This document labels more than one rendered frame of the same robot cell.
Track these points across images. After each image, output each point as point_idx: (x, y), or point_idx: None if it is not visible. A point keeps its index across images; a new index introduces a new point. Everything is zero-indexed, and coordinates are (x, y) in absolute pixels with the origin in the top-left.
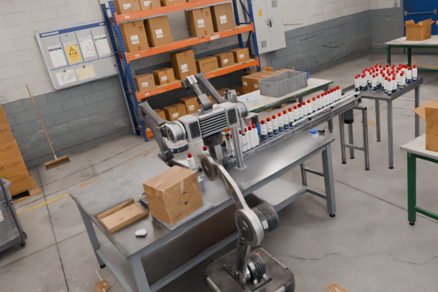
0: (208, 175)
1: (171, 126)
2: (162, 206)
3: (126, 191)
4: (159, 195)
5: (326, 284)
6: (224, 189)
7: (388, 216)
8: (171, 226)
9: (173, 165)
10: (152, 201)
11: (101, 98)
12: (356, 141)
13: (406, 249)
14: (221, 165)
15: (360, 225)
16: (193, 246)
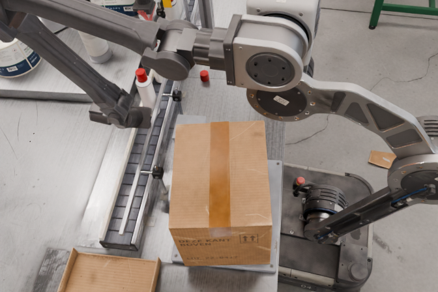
0: (283, 113)
1: (276, 42)
2: (252, 246)
3: (10, 233)
4: (250, 233)
5: (364, 158)
6: (249, 113)
7: (340, 27)
8: (269, 265)
9: (135, 122)
10: (206, 247)
11: None
12: None
13: (396, 64)
14: (358, 85)
15: (323, 54)
16: None
